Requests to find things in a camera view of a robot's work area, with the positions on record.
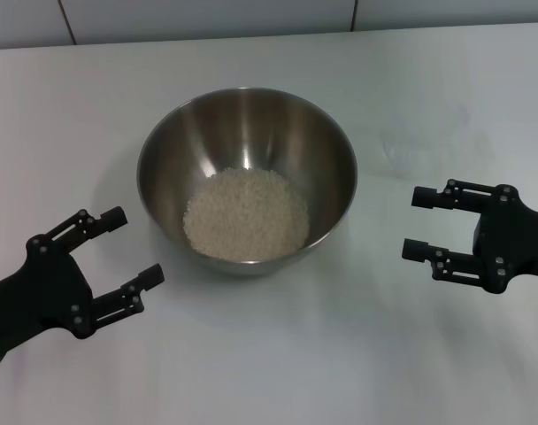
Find stainless steel mixing bowl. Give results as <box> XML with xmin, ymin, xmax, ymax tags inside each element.
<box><xmin>136</xmin><ymin>87</ymin><xmax>358</xmax><ymax>278</ymax></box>

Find clear plastic cup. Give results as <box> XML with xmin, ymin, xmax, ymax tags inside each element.
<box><xmin>380</xmin><ymin>104</ymin><xmax>496</xmax><ymax>178</ymax></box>

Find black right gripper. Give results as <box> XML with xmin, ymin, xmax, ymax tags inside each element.
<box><xmin>401</xmin><ymin>179</ymin><xmax>538</xmax><ymax>294</ymax></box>

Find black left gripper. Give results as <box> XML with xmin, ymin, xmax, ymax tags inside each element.
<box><xmin>0</xmin><ymin>205</ymin><xmax>165</xmax><ymax>368</ymax></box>

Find white rice grains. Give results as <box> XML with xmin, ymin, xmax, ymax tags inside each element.
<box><xmin>182</xmin><ymin>169</ymin><xmax>311</xmax><ymax>262</ymax></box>

